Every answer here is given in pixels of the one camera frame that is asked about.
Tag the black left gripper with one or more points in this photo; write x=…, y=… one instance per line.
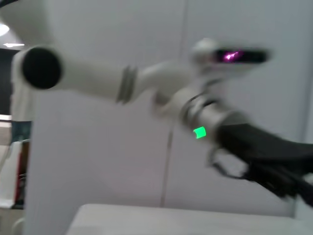
x=256, y=147

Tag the white red background furniture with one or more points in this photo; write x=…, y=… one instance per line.
x=9, y=176

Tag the long ceiling light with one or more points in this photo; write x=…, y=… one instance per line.
x=13, y=44

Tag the round ceiling light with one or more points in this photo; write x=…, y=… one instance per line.
x=3, y=30

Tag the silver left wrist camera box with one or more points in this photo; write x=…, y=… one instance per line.
x=244, y=55

